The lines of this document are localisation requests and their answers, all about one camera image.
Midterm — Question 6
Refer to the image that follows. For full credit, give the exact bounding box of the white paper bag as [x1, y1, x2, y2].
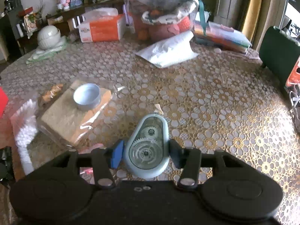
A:
[135, 31, 198, 69]

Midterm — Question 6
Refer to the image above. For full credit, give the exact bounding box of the brown paper packet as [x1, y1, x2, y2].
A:
[37, 79, 113, 147]

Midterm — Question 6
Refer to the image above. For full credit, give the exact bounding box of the orange white tissue box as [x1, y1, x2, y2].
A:
[78, 7, 126, 43]

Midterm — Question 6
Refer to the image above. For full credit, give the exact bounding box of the purple gourd vase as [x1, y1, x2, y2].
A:
[123, 4, 130, 26]

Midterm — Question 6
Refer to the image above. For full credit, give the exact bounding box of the green ceramic lidded bowl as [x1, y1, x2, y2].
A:
[38, 25, 61, 50]

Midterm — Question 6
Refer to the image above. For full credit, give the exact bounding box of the black snack packet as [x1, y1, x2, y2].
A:
[0, 146, 16, 187]

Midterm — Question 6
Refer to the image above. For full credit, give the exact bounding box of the red white cardboard box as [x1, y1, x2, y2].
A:
[0, 87, 9, 118]

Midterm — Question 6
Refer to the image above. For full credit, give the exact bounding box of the dark green chair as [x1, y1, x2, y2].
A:
[259, 26, 299, 87]

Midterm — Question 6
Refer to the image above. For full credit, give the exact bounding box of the green folded cloth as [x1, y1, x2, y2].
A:
[26, 36, 67, 65]

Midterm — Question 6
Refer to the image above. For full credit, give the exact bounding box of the cotton swab bag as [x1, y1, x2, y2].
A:
[10, 99, 38, 175]

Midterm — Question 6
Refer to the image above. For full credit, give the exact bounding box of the teal correction tape dispenser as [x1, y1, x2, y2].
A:
[123, 113, 169, 179]

